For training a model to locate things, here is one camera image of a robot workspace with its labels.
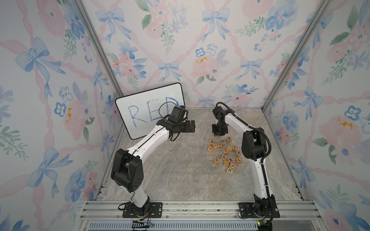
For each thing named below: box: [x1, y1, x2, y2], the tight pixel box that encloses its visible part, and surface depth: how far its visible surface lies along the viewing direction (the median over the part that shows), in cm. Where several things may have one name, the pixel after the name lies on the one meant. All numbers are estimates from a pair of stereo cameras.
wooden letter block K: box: [226, 166, 234, 175], surface depth 87 cm
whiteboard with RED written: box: [115, 82, 186, 140], surface depth 90 cm
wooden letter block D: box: [213, 157, 220, 165], surface depth 92 cm
